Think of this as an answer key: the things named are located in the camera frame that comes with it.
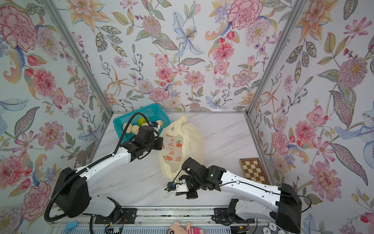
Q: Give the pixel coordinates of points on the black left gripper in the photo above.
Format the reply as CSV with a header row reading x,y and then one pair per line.
x,y
159,143

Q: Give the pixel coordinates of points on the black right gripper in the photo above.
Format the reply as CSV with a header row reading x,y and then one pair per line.
x,y
191,195

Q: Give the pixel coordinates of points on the green pear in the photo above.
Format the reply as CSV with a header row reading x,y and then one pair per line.
x,y
142,121

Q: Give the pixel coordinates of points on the yellow plastic bag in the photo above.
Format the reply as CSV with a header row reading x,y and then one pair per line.
x,y
181,140

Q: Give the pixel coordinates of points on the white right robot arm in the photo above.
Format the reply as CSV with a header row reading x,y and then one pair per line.
x,y
274,203

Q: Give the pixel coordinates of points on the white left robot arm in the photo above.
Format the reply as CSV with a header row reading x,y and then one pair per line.
x,y
71,196

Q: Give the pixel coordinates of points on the wooden chessboard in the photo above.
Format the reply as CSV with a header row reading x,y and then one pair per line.
x,y
252,169

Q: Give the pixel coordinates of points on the pink plush toy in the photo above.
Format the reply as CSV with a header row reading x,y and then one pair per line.
x,y
176,228

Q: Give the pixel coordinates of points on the green circuit board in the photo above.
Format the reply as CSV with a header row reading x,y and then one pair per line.
x,y
114,230

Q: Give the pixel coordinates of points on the blue block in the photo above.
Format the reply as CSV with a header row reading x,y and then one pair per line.
x,y
70,226

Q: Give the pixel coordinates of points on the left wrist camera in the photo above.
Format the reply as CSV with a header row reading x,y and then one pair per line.
x,y
155,126

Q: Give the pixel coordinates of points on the metal base rail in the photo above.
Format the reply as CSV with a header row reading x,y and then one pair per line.
x,y
213,219

